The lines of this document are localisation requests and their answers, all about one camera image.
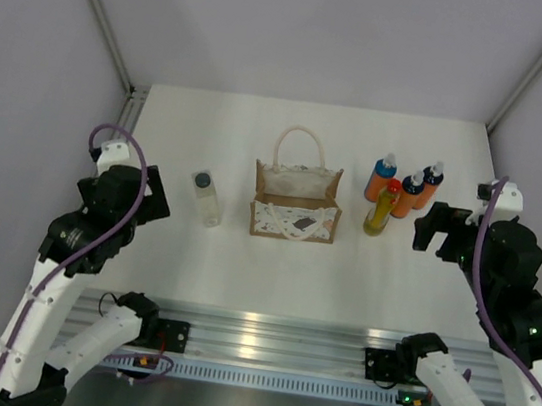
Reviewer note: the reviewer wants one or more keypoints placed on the canvas jute tote bag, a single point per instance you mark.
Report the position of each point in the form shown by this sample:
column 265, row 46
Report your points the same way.
column 295, row 202

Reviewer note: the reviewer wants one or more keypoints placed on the aluminium mounting rail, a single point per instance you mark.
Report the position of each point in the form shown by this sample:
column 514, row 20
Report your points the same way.
column 291, row 344

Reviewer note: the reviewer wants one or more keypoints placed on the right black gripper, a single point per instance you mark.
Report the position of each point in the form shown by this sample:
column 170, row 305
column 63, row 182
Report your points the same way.
column 442, row 219

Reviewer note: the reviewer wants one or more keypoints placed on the left aluminium frame post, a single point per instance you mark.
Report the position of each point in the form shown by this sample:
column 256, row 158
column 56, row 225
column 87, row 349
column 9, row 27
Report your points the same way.
column 111, row 44

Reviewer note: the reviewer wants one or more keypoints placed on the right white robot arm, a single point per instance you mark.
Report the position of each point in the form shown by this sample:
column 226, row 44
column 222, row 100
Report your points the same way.
column 500, row 259

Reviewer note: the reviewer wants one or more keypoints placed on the orange spray bottle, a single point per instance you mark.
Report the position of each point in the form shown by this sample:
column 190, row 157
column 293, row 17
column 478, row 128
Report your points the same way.
column 411, row 188
column 433, row 177
column 384, row 170

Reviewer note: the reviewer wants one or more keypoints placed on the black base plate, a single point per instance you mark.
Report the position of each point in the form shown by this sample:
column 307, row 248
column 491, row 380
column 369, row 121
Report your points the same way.
column 383, row 368
column 170, row 336

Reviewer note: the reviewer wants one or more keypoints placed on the clear bottle dark cap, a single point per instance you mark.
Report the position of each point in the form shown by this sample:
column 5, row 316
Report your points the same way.
column 206, row 198

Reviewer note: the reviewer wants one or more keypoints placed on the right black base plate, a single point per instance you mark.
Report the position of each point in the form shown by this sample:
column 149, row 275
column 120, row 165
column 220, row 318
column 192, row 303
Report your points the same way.
column 383, row 368

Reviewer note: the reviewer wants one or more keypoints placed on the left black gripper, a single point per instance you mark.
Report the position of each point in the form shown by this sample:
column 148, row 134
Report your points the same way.
column 155, row 207

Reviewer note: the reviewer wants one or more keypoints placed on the slotted grey cable duct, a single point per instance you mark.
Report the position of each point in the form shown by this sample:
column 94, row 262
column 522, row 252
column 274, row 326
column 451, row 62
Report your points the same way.
column 363, row 394

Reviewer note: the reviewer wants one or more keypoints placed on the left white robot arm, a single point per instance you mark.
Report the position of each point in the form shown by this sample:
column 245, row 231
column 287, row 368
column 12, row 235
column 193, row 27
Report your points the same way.
column 34, row 371

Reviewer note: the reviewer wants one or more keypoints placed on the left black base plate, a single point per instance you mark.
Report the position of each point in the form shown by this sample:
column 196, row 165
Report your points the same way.
column 170, row 336

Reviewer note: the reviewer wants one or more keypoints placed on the yellow bottle red cap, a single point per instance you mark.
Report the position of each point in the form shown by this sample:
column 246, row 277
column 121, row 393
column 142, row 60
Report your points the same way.
column 378, row 217

